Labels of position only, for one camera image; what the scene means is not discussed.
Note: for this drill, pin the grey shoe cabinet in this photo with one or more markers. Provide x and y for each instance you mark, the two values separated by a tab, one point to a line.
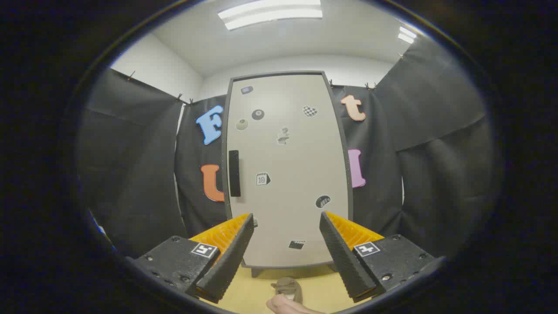
256	271

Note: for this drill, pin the black backdrop cloth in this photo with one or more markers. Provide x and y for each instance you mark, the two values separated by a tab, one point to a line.
130	174

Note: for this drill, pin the small ceiling light panel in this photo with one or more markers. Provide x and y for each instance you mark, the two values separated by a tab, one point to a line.
407	35

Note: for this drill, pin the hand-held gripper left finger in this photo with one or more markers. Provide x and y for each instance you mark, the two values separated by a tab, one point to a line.
231	261

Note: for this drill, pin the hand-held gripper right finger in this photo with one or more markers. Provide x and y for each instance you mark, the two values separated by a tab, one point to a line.
342	257

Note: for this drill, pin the grey shoe cabinet door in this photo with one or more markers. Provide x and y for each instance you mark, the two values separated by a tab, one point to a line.
292	174

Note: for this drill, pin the brown plush shoe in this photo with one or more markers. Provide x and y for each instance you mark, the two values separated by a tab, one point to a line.
287	285

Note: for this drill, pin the long ceiling light panel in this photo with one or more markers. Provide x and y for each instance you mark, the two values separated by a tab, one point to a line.
270	15

